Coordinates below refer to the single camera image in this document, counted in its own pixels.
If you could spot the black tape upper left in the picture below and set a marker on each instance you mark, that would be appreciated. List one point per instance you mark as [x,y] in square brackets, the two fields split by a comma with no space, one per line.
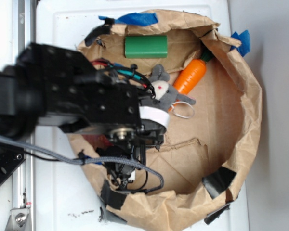
[103,29]

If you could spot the brown paper bag tray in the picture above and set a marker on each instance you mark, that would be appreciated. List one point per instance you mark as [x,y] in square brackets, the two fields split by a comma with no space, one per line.
[224,132]

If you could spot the black tape lower left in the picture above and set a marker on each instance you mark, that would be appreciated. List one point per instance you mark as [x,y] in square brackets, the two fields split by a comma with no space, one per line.
[112,198]

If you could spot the blue tape strip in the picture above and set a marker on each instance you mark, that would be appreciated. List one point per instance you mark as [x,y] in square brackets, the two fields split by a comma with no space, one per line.
[244,38]
[134,19]

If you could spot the black tape lower right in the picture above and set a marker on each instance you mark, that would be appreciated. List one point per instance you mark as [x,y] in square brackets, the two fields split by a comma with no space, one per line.
[219,181]

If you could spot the metal corner bracket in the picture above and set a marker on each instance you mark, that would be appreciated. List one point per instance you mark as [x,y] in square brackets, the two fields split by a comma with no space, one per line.
[19,220]

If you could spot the white plastic tray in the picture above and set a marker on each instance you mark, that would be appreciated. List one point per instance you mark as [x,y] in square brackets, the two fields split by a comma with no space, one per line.
[64,199]

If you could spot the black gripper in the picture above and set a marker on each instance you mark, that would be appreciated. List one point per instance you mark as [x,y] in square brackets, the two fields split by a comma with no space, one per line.
[125,148]

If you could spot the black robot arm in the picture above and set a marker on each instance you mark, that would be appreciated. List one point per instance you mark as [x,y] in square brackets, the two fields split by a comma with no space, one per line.
[51,86]

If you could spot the green rectangular block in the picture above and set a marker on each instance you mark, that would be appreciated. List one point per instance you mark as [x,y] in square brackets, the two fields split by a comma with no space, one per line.
[146,47]

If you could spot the grey plush mouse toy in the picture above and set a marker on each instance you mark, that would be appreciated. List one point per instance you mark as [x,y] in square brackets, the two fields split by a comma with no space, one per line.
[165,93]

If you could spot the blue tape top strip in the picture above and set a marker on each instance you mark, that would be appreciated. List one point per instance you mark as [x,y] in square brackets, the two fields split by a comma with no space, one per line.
[134,19]

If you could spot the black tape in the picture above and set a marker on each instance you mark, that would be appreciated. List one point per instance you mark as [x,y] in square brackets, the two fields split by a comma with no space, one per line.
[103,29]
[112,198]
[219,181]

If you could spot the white elastic loop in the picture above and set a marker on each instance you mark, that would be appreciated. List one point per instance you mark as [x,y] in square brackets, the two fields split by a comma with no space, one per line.
[182,109]

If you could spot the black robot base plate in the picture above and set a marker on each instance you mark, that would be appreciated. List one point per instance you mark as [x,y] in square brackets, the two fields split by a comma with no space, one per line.
[11,159]

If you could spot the orange plastic carrot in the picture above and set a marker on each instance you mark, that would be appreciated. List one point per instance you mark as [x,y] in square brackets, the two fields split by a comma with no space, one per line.
[192,74]

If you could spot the aluminium frame rail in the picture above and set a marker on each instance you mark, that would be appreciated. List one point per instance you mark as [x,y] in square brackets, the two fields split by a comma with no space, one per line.
[23,32]

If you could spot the blue tape right strip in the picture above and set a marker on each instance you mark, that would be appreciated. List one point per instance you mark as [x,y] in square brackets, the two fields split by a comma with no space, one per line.
[244,38]

